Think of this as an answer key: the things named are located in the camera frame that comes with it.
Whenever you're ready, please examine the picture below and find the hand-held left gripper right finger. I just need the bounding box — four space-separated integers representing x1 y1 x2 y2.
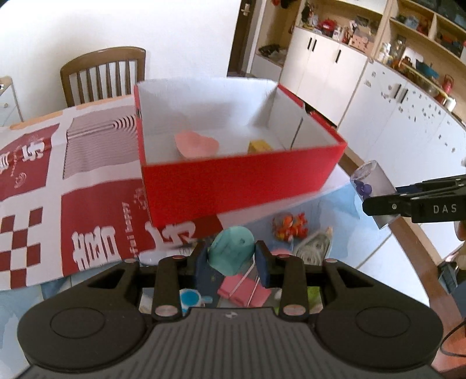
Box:
255 241 368 318

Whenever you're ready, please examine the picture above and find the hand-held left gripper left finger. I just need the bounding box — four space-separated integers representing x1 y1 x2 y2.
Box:
85 241 220 321

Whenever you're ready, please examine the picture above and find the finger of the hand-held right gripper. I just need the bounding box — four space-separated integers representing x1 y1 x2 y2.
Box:
362 189 466 224
396 175 466 195

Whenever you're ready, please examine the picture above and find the clear tube with purple beads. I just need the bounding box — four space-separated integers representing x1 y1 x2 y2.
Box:
349 160 399 230

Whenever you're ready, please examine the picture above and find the teal toy cap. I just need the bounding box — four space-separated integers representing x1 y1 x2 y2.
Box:
207 226 256 276

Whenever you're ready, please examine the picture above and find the red cardboard box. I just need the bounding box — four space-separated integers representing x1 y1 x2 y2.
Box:
133 77 348 228

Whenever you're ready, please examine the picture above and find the small blue cup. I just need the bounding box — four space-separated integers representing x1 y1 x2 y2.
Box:
179 289 212 315

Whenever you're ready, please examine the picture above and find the pink binder clip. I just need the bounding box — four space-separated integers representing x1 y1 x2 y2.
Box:
218 271 271 307

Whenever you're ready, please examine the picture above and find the orange toy packet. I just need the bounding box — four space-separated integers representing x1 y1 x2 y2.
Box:
272 213 310 241

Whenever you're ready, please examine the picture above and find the light blue printed table mat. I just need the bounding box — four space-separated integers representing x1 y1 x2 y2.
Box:
0 171 396 379

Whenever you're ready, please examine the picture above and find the blue pot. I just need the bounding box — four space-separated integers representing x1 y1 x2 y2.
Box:
415 60 442 80

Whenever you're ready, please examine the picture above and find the yellow block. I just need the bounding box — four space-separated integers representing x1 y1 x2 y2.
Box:
248 139 273 154

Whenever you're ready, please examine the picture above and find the pink heart-shaped dish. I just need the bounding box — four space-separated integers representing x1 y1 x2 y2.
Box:
174 131 220 159

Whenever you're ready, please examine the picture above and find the white two-door cabinet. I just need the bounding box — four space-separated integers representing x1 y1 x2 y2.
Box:
280 26 369 128

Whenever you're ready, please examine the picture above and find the red white printed tablecloth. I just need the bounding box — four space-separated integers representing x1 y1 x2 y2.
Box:
0 95 224 290

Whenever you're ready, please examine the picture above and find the wooden shelf unit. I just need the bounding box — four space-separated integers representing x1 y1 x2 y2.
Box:
249 0 466 128

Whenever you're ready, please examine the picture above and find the black item on shelf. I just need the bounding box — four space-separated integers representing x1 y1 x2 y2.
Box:
258 44 285 59

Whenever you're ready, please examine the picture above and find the brown door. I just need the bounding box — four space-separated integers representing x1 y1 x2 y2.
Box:
227 0 257 78

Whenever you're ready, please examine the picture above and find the wooden chair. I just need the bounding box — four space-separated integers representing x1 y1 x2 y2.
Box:
60 47 147 108

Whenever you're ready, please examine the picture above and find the white side cabinet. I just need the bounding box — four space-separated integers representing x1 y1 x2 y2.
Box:
0 76 24 126

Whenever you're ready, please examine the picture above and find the black cable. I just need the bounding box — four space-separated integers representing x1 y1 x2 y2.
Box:
440 321 466 357

